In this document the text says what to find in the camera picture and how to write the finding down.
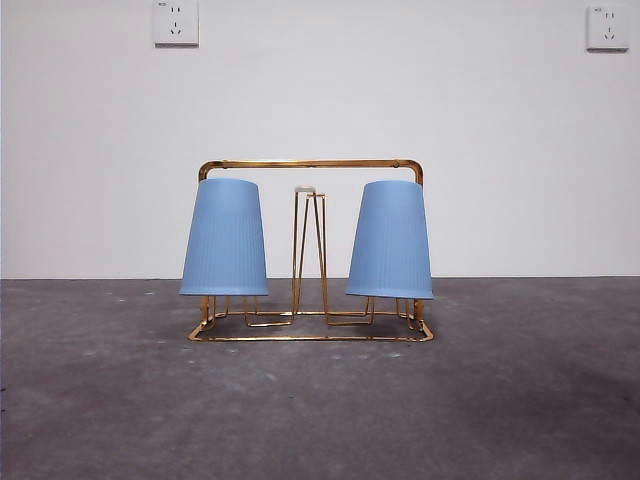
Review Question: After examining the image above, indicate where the blue ribbed plastic cup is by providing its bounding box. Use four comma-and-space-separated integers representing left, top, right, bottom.
344, 180, 435, 301
178, 178, 270, 298

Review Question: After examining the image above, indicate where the white wall socket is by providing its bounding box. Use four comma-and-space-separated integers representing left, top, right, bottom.
586, 4, 631, 52
153, 0, 200, 49

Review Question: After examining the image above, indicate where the gold wire cup rack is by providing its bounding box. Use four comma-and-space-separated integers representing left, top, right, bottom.
188, 158, 435, 344

